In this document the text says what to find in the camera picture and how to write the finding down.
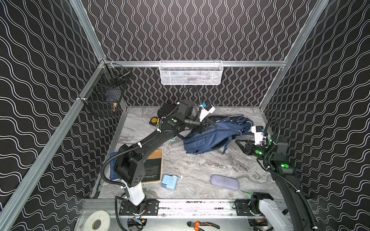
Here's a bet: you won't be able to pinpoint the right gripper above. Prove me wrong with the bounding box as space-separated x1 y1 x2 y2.
235 138 273 163

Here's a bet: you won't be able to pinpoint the navy blue backpack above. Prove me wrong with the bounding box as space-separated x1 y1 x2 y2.
177 115 254 155

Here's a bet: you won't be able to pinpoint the brown black book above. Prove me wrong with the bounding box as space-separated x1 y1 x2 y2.
142 149 163 184

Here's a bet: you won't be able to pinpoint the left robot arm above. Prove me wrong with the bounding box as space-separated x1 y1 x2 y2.
100 86 215 208

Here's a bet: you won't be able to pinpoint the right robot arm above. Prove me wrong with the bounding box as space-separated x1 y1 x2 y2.
235 120 319 231

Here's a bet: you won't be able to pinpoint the purple glasses case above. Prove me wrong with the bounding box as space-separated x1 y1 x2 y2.
211 175 240 191

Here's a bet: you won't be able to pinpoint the black zippered case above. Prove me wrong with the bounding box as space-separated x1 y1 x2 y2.
157 104 179 124

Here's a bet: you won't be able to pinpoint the light blue pencil sharpener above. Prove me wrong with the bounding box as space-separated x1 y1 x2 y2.
161 175 183 191

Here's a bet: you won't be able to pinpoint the yellow black tape measure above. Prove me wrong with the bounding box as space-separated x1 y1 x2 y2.
149 117 160 127

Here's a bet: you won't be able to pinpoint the blue book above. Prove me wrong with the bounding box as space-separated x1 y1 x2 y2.
109 158 119 181

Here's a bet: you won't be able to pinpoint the white tape roll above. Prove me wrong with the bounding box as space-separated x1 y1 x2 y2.
83 210 111 231

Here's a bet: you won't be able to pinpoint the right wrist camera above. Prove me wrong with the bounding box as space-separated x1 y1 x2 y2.
251 126 265 145

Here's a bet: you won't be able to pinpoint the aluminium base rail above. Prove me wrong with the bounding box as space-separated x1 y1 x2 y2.
80 198 313 218

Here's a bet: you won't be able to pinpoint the orange handled pliers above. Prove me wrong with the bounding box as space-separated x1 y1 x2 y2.
187 221 220 231

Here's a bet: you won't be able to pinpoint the black wire basket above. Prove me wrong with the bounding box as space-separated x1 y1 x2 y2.
82 63 132 118

